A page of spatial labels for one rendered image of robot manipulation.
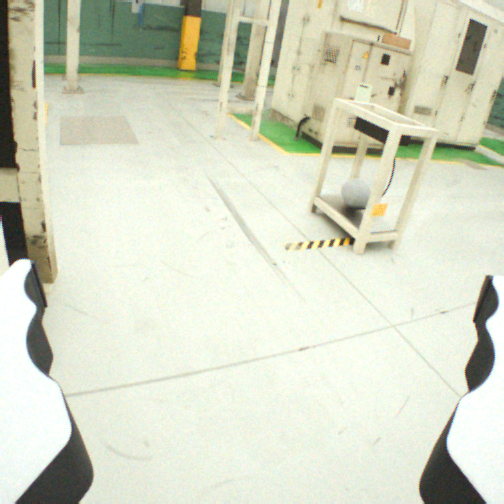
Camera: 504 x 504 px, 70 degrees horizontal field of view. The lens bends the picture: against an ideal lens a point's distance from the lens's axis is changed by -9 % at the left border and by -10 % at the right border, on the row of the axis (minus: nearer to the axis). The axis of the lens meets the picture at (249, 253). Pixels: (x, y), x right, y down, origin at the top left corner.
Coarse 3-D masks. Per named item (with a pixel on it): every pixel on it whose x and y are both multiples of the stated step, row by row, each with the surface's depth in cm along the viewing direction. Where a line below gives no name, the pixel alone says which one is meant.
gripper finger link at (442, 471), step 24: (480, 312) 10; (480, 336) 8; (480, 360) 8; (480, 384) 7; (456, 408) 6; (480, 408) 6; (456, 432) 6; (480, 432) 6; (432, 456) 6; (456, 456) 6; (480, 456) 5; (432, 480) 6; (456, 480) 5; (480, 480) 5
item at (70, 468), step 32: (0, 288) 9; (32, 288) 10; (0, 320) 8; (32, 320) 8; (0, 352) 7; (32, 352) 8; (0, 384) 7; (32, 384) 7; (0, 416) 6; (32, 416) 6; (64, 416) 6; (0, 448) 5; (32, 448) 5; (64, 448) 6; (0, 480) 5; (32, 480) 5; (64, 480) 6
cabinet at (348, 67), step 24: (336, 48) 381; (360, 48) 369; (384, 48) 382; (336, 72) 387; (360, 72) 384; (384, 72) 395; (312, 96) 430; (336, 96) 392; (360, 96) 400; (384, 96) 412; (312, 120) 435; (336, 144) 422; (384, 144) 449
